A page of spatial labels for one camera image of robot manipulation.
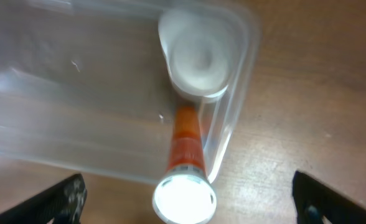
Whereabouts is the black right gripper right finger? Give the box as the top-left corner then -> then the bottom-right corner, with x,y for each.
292,170 -> 366,224

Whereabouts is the orange tube white cap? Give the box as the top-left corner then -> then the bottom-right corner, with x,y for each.
152,106 -> 217,224

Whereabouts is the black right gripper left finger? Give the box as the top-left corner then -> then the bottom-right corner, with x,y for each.
0,173 -> 87,224

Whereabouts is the white squeeze bottle clear cap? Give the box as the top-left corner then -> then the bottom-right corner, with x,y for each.
158,8 -> 235,103

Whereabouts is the clear plastic container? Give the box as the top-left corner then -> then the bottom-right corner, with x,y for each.
0,1 -> 261,184

